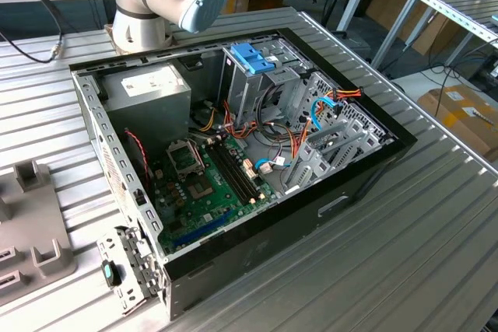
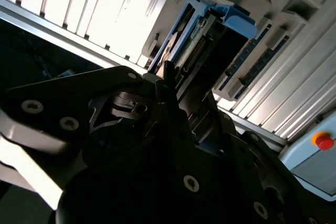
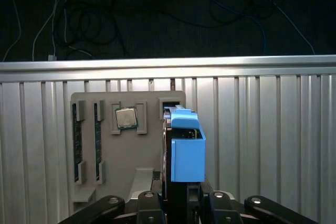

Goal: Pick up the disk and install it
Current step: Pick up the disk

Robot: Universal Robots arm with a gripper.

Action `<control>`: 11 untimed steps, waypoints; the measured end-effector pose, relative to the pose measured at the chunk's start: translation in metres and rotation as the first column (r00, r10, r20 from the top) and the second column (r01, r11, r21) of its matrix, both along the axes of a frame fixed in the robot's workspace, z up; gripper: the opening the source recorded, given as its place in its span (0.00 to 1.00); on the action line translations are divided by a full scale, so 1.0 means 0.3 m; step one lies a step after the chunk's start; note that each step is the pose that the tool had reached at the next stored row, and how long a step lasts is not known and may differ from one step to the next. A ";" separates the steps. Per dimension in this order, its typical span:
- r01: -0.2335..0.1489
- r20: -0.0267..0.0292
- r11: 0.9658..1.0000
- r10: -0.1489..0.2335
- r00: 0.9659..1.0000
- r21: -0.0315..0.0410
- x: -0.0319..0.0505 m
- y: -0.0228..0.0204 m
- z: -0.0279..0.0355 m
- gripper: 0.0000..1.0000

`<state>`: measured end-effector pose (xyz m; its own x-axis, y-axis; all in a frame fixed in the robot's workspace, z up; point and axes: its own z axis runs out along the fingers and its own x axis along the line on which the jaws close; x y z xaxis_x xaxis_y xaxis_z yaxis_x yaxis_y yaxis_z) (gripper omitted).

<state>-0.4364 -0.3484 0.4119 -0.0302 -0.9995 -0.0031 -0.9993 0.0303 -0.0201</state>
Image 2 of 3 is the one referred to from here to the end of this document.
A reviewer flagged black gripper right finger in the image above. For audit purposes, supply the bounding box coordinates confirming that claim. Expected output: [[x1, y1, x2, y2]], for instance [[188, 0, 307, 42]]
[[183, 90, 316, 224]]

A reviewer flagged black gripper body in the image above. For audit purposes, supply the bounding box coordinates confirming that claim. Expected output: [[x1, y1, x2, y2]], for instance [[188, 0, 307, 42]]
[[56, 118, 263, 224]]

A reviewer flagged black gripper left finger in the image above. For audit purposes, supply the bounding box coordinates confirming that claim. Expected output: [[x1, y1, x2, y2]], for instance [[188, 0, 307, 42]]
[[0, 61, 205, 196]]

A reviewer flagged hard disk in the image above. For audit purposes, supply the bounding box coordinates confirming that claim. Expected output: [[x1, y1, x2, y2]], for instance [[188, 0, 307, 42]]
[[147, 0, 257, 101]]

